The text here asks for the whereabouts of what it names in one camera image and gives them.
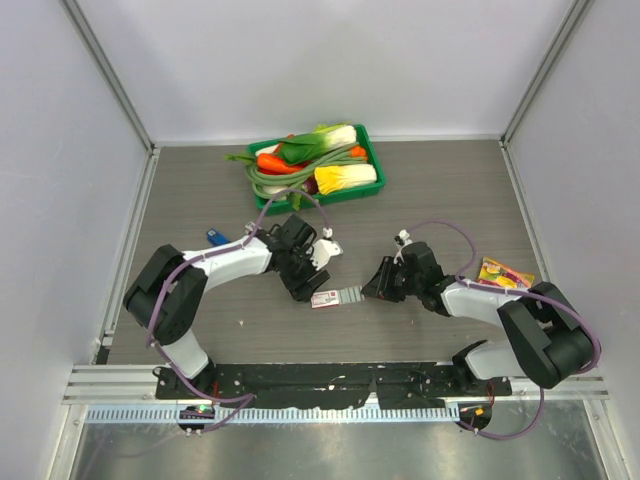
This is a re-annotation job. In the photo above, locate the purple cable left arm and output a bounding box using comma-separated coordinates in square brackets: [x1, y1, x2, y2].
[144, 187, 333, 433]

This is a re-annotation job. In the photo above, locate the green plastic tray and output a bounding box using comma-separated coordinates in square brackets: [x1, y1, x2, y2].
[227, 124, 386, 215]

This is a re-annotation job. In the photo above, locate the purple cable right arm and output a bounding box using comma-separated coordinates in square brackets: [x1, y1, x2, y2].
[399, 218, 602, 441]

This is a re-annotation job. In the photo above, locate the Fox's candy bag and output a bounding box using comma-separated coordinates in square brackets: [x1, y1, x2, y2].
[477, 257, 535, 289]

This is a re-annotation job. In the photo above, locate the white cable duct rail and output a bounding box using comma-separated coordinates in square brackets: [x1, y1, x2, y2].
[85, 402, 459, 427]

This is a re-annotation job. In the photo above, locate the white radish toy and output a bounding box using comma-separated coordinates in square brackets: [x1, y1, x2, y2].
[252, 183, 289, 202]

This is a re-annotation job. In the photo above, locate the white green napa cabbage toy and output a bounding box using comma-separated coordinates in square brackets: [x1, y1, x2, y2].
[291, 124, 357, 156]

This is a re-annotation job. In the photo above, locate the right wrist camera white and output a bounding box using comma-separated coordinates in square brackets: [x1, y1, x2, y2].
[394, 229, 412, 250]

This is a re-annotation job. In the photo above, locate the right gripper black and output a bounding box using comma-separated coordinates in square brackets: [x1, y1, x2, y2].
[362, 255, 423, 302]

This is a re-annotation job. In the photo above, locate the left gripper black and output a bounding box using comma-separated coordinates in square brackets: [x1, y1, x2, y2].
[280, 245, 330, 302]

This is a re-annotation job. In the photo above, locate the staple box red white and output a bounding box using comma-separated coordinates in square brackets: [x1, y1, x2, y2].
[310, 286, 364, 309]

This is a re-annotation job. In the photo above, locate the purple onion toy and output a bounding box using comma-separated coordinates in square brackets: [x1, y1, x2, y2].
[303, 177, 318, 195]

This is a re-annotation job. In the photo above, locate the yellow napa cabbage toy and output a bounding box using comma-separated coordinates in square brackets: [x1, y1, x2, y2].
[314, 163, 377, 195]

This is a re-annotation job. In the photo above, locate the blue stapler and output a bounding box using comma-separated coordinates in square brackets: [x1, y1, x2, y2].
[206, 228, 230, 247]

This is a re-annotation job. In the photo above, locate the orange carrot toy right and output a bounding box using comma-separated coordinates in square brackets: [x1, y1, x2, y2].
[349, 145, 368, 162]

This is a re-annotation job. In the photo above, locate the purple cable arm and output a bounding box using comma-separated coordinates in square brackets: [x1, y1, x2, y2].
[144, 187, 333, 433]
[399, 218, 602, 441]

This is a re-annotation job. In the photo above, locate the green long beans toy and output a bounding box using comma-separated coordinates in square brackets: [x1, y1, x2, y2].
[239, 144, 368, 191]

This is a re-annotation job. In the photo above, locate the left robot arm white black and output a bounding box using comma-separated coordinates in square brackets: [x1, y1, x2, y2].
[123, 214, 343, 399]

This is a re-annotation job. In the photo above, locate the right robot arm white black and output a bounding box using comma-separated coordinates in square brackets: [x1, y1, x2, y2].
[362, 242, 600, 395]

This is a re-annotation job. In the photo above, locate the orange carrot toy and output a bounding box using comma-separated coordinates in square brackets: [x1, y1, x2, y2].
[349, 145, 368, 162]
[256, 153, 304, 175]

